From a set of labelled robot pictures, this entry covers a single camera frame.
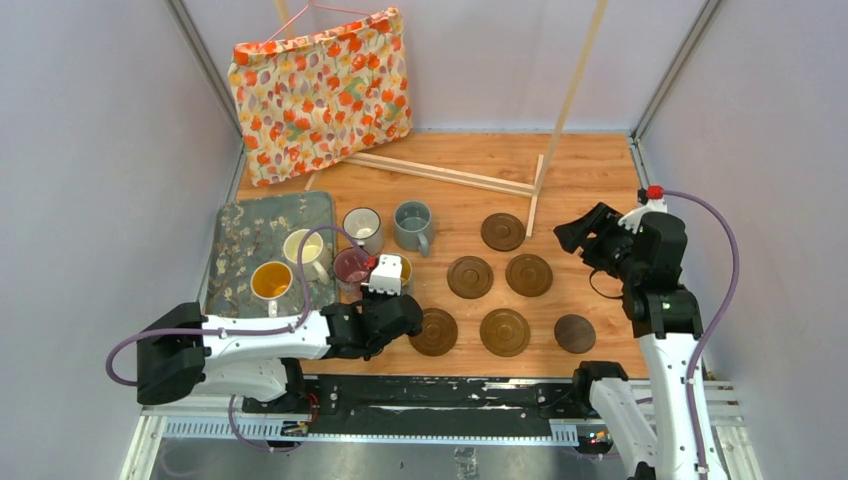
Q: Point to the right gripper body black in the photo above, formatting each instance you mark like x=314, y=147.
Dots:
x=610, y=249

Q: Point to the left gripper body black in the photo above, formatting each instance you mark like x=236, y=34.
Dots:
x=374, y=301

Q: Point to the small dark brown coaster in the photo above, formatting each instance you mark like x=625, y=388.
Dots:
x=575, y=334

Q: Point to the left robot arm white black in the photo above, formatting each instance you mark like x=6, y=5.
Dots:
x=186, y=352

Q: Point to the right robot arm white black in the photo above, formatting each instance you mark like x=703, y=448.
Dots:
x=644, y=250

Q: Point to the blue mug yellow inside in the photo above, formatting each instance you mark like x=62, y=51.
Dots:
x=406, y=275

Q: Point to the pink mug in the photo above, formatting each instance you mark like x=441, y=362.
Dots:
x=350, y=270

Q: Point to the cream mug on tray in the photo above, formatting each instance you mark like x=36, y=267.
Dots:
x=312, y=250

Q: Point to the white grey mug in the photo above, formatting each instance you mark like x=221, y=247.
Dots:
x=365, y=226

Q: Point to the white mug orange inside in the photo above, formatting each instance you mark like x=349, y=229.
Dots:
x=273, y=283

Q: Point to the floral grey tray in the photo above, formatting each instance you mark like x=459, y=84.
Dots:
x=249, y=233

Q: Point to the floral orange fabric bag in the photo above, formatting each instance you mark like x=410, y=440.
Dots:
x=305, y=103

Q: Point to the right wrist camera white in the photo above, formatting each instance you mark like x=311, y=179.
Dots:
x=631, y=221

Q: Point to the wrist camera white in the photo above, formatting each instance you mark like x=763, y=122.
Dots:
x=631, y=221
x=386, y=277

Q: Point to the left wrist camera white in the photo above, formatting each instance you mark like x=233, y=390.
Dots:
x=386, y=277

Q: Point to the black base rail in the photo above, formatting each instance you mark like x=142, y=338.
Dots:
x=429, y=406

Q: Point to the pink wire hanger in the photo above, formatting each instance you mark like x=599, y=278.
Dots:
x=309, y=16

